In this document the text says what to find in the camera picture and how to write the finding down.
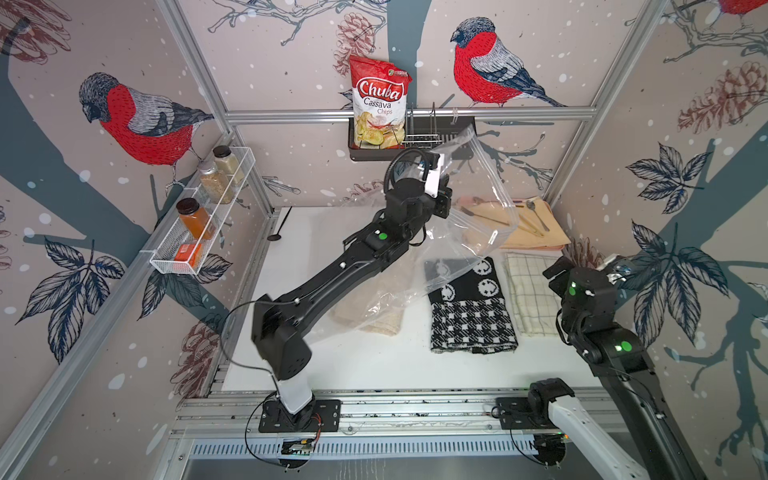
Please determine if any clear acrylic wall shelf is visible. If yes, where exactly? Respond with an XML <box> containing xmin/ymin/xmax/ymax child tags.
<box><xmin>150</xmin><ymin>145</ymin><xmax>255</xmax><ymax>277</ymax></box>

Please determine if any cream checked cloth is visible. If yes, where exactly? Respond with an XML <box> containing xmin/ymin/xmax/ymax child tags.
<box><xmin>504</xmin><ymin>253</ymin><xmax>560</xmax><ymax>337</ymax></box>

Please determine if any black white patterned scarf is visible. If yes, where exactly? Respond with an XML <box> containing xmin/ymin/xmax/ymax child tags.
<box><xmin>428</xmin><ymin>257</ymin><xmax>518</xmax><ymax>355</ymax></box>

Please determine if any gold cutlery piece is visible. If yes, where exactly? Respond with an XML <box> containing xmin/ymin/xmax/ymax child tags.
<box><xmin>518</xmin><ymin>212</ymin><xmax>544</xmax><ymax>237</ymax></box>

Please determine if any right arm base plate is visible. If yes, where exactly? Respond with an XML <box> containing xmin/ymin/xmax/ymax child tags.
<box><xmin>492</xmin><ymin>397</ymin><xmax>555</xmax><ymax>430</ymax></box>

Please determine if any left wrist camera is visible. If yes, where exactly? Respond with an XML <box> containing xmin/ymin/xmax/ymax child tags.
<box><xmin>424</xmin><ymin>152</ymin><xmax>445</xmax><ymax>198</ymax></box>

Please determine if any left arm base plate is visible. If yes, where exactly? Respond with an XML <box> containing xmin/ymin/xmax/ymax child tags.
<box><xmin>258</xmin><ymin>399</ymin><xmax>342</xmax><ymax>433</ymax></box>

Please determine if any small orange box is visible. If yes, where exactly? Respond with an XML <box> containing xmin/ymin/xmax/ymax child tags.
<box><xmin>174</xmin><ymin>242</ymin><xmax>204</xmax><ymax>269</ymax></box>

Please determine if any pale green spice jar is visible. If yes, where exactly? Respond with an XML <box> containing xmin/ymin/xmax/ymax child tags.
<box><xmin>213</xmin><ymin>145</ymin><xmax>245</xmax><ymax>185</ymax></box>

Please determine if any black wall basket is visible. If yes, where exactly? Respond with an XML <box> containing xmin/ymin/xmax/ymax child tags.
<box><xmin>348</xmin><ymin>111</ymin><xmax>476</xmax><ymax>162</ymax></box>

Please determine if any silver spoon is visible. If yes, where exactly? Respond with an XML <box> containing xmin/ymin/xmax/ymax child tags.
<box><xmin>525</xmin><ymin>200</ymin><xmax>550</xmax><ymax>232</ymax></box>

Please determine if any orange spice jar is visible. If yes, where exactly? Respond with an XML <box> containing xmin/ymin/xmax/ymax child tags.
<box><xmin>176</xmin><ymin>197</ymin><xmax>215</xmax><ymax>240</ymax></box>

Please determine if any tan spice jar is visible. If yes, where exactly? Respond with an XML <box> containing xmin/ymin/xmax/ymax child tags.
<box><xmin>198</xmin><ymin>160</ymin><xmax>234</xmax><ymax>204</ymax></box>

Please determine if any red Chuba chips bag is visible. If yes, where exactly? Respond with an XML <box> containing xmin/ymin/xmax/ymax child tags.
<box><xmin>349</xmin><ymin>56</ymin><xmax>412</xmax><ymax>150</ymax></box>

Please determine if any black spoon at edge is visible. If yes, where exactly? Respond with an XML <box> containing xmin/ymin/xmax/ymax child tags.
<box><xmin>267</xmin><ymin>207</ymin><xmax>293</xmax><ymax>242</ymax></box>

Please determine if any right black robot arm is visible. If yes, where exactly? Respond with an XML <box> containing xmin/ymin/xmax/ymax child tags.
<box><xmin>528</xmin><ymin>255</ymin><xmax>706</xmax><ymax>479</ymax></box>

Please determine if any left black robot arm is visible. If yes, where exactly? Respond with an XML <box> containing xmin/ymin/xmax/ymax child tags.
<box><xmin>251</xmin><ymin>175</ymin><xmax>452</xmax><ymax>416</ymax></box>

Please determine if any clear plastic vacuum bag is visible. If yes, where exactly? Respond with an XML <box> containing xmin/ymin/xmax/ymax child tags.
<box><xmin>306</xmin><ymin>127</ymin><xmax>516</xmax><ymax>343</ymax></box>

